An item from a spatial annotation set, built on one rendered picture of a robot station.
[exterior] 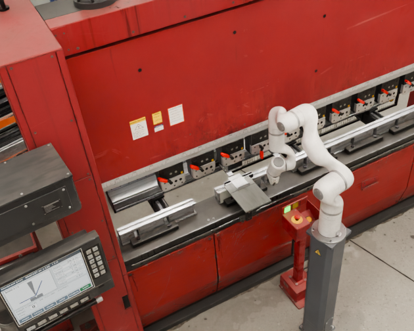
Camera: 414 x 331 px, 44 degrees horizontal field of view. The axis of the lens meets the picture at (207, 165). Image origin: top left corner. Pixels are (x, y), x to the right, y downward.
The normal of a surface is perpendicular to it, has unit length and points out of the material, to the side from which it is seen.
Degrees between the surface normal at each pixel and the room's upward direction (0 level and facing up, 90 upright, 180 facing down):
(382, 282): 0
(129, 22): 90
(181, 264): 90
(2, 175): 0
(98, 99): 90
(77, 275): 90
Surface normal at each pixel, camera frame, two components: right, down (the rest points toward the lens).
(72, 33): 0.47, 0.55
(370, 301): -0.07, -0.75
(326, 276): -0.05, 0.66
